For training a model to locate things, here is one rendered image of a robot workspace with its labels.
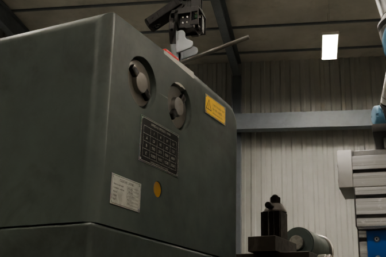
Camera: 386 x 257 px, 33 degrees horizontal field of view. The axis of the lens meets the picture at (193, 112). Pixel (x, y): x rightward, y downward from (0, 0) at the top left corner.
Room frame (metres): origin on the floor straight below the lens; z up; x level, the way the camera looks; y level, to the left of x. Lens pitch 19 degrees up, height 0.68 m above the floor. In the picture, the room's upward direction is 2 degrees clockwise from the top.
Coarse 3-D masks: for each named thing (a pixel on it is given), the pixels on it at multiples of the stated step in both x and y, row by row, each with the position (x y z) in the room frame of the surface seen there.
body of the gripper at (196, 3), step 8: (184, 0) 1.59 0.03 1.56; (192, 0) 1.57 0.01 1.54; (200, 0) 1.57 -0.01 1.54; (184, 8) 1.56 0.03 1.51; (192, 8) 1.55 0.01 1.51; (200, 8) 1.57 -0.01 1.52; (176, 16) 1.57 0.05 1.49; (184, 16) 1.57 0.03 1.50; (192, 16) 1.56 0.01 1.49; (200, 16) 1.59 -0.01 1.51; (176, 24) 1.57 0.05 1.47; (184, 24) 1.57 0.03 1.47; (192, 24) 1.55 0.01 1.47; (200, 24) 1.59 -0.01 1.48; (192, 32) 1.61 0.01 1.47; (200, 32) 1.60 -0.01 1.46
